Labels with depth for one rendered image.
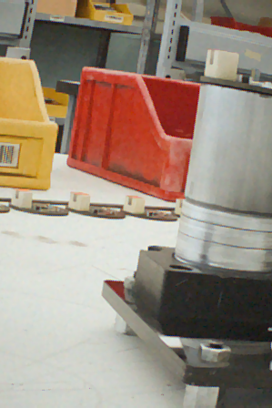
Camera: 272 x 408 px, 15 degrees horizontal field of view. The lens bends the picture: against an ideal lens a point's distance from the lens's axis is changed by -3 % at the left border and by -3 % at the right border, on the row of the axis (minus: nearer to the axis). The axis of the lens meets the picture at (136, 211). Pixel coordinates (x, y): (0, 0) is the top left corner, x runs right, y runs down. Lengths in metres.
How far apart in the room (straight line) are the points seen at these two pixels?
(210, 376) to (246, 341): 0.03
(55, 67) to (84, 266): 4.60
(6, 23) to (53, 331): 2.36
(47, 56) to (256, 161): 4.68
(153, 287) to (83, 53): 4.74
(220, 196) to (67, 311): 0.06
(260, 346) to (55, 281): 0.10
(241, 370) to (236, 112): 0.06
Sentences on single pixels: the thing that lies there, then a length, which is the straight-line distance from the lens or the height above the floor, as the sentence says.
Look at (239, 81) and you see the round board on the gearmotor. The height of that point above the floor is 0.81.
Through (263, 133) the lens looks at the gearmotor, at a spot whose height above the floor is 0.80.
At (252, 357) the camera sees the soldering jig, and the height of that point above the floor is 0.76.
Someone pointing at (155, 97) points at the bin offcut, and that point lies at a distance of 0.64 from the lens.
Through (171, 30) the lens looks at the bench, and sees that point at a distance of 2.81.
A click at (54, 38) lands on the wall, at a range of 4.91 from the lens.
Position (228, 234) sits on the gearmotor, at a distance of 0.23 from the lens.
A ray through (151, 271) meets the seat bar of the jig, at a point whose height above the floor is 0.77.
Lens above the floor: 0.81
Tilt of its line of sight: 7 degrees down
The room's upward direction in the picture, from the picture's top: 9 degrees clockwise
